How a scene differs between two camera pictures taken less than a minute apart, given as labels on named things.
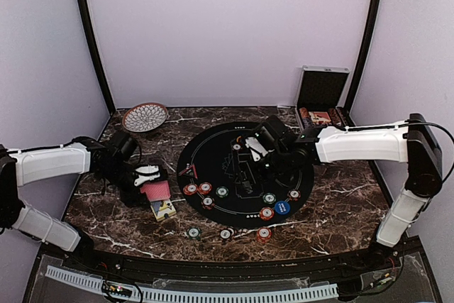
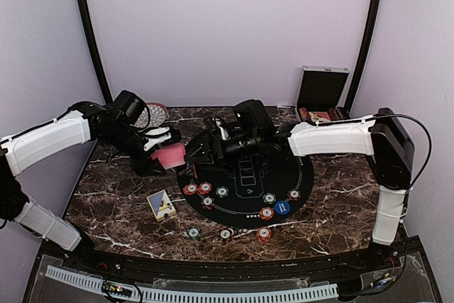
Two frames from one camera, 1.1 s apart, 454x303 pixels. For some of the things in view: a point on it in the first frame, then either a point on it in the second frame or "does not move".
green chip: [222, 191] does not move
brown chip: [208, 202] does not move
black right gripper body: [242, 167] -> [211, 148]
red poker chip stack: [264, 234] does not move
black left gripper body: [134, 194] -> [150, 162]
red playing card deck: [156, 190] -> [170, 157]
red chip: [190, 189] does not move
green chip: [269, 198] does not move
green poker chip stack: [194, 233] does not move
